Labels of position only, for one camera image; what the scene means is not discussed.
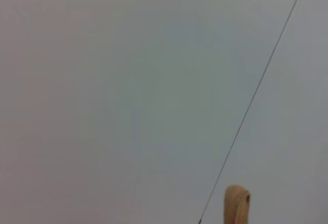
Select brown woven handbag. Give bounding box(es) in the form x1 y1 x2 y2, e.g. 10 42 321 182
223 184 252 224

